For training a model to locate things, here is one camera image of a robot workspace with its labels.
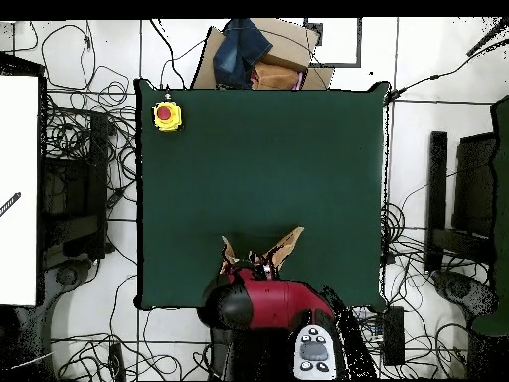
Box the tan terry towel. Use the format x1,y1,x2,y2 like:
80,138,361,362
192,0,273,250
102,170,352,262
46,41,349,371
219,225,306,276

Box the black flat bar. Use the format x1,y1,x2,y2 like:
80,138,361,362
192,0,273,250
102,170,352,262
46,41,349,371
424,130,449,274

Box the white flat panel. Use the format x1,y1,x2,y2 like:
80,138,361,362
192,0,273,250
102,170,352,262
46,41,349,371
0,75,40,306

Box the dark green table cloth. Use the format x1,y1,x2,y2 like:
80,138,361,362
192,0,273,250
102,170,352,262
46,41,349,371
133,78,392,312

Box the yellow emergency stop button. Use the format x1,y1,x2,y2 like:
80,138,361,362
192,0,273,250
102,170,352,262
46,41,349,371
151,92,184,133

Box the orange folded cloth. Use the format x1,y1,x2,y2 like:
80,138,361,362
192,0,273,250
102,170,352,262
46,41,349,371
251,62,303,91

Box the blue denim jeans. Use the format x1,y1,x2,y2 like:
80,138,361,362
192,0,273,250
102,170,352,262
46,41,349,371
212,18,274,89

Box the black equipment rack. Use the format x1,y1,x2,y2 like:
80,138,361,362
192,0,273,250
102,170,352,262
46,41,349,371
452,132,498,240
39,110,110,268

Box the brown cardboard box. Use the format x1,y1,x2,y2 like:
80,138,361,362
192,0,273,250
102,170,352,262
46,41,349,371
191,17,335,91

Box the black power box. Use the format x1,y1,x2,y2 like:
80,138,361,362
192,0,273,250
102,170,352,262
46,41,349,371
382,305,406,366

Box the black stand base foot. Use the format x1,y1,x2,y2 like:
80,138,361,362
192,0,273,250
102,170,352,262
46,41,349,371
43,258,96,295
431,269,499,319

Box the striped black rod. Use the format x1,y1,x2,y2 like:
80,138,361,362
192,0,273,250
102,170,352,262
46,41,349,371
0,191,22,218

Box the black tripod rod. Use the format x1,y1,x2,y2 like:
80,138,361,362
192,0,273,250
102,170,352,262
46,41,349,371
466,17,509,57

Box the floor cable tangle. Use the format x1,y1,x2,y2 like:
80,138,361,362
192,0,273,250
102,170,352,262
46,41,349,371
39,23,138,224
353,202,490,379

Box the black rectangular frame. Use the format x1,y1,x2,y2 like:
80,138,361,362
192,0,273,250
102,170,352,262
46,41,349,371
303,17,363,68

